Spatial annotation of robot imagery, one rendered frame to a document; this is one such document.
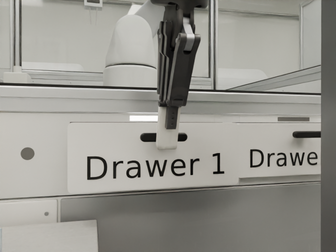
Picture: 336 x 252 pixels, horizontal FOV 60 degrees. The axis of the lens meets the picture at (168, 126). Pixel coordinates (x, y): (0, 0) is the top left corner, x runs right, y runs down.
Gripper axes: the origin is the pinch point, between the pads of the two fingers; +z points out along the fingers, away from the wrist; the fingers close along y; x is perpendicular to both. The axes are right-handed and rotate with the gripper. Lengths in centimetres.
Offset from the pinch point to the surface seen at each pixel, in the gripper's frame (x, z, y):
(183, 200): 6.4, 17.9, -6.8
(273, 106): 26.2, 0.4, -12.8
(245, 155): 18.7, 9.3, -8.0
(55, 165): -17.2, 10.8, -9.3
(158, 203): 1.3, 18.1, -6.7
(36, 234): -18.9, 17.0, 0.6
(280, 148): 26.8, 8.1, -8.5
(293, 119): 31.2, 2.9, -12.1
